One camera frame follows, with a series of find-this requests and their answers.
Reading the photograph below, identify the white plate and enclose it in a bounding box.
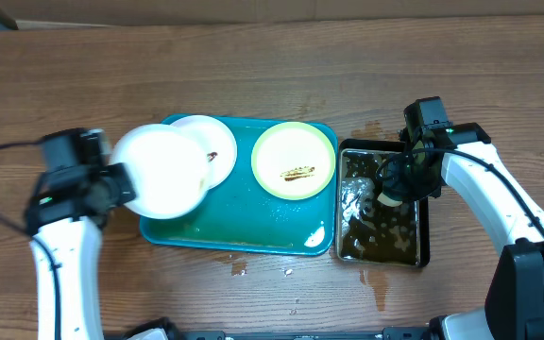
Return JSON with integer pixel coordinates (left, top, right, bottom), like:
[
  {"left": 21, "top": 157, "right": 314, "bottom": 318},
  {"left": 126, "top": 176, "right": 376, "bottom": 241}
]
[
  {"left": 110, "top": 124, "right": 211, "bottom": 219},
  {"left": 171, "top": 115, "right": 238, "bottom": 189}
]

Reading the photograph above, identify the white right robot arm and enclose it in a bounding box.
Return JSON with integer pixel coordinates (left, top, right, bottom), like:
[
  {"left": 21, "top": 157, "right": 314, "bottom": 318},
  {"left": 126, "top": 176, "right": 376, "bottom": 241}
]
[{"left": 375, "top": 123, "right": 544, "bottom": 252}]

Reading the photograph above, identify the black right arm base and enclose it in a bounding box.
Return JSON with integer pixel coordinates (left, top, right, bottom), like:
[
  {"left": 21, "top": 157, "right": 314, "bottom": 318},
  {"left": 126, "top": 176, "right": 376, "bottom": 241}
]
[{"left": 425, "top": 230, "right": 544, "bottom": 340}]

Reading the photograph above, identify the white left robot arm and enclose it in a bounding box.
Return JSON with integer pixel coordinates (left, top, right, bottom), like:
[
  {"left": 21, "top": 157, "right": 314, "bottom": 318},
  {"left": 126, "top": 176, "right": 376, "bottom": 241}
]
[{"left": 25, "top": 163, "right": 136, "bottom": 339}]

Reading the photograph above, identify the black water tray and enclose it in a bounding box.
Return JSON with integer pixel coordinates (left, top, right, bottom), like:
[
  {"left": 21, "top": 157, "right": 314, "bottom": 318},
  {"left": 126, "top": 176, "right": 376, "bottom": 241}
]
[{"left": 335, "top": 139, "right": 431, "bottom": 268}]

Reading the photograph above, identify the teal serving tray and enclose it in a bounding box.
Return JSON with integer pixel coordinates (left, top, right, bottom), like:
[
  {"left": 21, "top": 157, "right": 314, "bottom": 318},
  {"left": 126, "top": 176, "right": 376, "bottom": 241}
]
[{"left": 140, "top": 116, "right": 337, "bottom": 256}]

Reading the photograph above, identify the green rimmed plate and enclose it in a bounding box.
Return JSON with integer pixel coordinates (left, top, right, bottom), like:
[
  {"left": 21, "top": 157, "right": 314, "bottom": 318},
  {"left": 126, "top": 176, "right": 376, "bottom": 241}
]
[{"left": 251, "top": 122, "right": 336, "bottom": 200}]

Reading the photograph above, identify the black front rail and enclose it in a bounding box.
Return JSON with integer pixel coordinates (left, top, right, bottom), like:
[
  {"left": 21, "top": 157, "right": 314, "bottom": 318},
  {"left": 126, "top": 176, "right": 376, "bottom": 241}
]
[{"left": 106, "top": 316, "right": 432, "bottom": 340}]

